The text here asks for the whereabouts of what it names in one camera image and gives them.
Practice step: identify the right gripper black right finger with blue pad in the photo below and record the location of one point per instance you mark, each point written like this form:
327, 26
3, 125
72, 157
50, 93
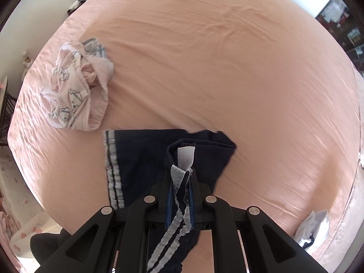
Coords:
246, 240

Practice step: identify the pink patterned floor mat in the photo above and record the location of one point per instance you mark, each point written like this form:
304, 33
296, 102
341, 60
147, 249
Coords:
21, 216

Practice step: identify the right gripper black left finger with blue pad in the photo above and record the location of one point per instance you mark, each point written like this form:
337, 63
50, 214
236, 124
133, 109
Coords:
113, 240

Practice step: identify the navy skirt with white stripes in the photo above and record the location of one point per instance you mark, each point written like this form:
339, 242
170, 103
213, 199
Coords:
137, 160

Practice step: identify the pink bed sheet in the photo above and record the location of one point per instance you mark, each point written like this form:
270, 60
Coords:
264, 72

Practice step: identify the white garment with navy trim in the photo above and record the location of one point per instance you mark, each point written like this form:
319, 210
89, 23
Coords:
313, 231

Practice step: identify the pink printed pajama garment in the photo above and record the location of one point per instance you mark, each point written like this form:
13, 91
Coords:
76, 96

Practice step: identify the dark glass display cabinet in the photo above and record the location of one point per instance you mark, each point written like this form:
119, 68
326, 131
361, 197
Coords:
340, 22

